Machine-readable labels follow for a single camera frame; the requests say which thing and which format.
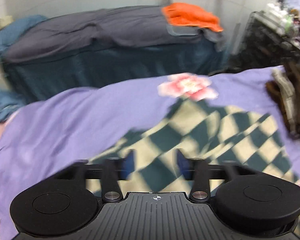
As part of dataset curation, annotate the orange cloth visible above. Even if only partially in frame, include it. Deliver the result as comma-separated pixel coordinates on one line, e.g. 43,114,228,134
161,2,224,33

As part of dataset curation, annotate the black wire rack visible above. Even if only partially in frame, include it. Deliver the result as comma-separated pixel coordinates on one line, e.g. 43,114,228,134
227,11,300,73

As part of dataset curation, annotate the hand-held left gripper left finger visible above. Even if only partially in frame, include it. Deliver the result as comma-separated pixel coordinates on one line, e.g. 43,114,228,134
52,149,135,203

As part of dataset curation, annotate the teal covered bed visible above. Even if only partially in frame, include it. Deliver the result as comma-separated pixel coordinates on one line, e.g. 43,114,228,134
2,40,230,103

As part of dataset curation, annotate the green cream checkered sweater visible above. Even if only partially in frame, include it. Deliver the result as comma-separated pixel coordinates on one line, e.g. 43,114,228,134
90,99,299,193

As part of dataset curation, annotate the blue blanket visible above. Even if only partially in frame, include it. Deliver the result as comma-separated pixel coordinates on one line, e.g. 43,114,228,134
0,15,49,127

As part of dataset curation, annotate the clutter of small bottles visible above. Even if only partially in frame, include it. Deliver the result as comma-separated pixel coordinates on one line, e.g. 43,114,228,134
266,2,300,38

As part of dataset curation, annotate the purple floral bedsheet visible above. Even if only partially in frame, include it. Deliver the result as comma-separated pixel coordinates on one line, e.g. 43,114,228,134
0,65,300,240

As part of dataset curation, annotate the cream folded garment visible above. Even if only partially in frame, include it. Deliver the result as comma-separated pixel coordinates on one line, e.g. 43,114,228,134
272,69,299,130

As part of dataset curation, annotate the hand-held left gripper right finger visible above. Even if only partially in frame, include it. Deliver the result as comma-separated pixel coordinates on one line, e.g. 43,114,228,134
177,149,255,202

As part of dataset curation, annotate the grey duvet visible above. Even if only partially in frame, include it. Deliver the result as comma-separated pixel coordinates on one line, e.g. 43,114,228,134
2,5,225,63

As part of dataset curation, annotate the grey towel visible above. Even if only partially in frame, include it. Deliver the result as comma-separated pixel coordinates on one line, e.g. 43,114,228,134
166,24,227,52

